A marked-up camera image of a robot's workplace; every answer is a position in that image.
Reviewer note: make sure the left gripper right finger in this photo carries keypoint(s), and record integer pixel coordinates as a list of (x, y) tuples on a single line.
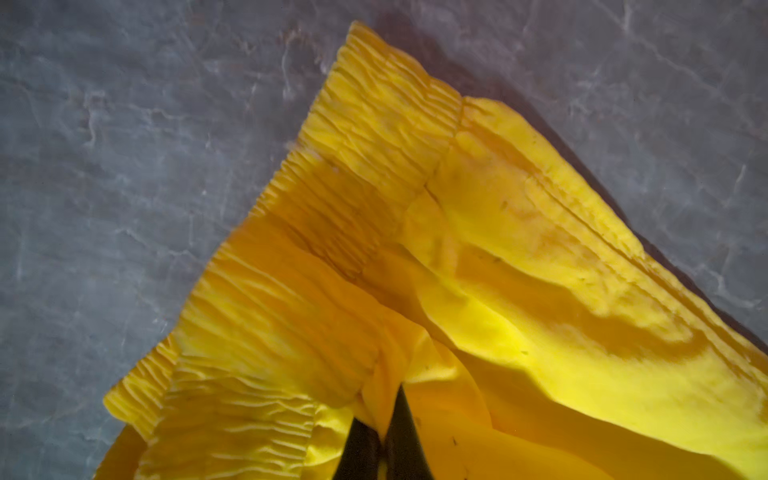
[(405, 456)]

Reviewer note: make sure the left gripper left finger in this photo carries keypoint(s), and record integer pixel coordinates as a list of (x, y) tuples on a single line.
[(360, 457)]

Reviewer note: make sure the yellow shorts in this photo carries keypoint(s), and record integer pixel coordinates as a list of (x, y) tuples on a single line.
[(417, 238)]

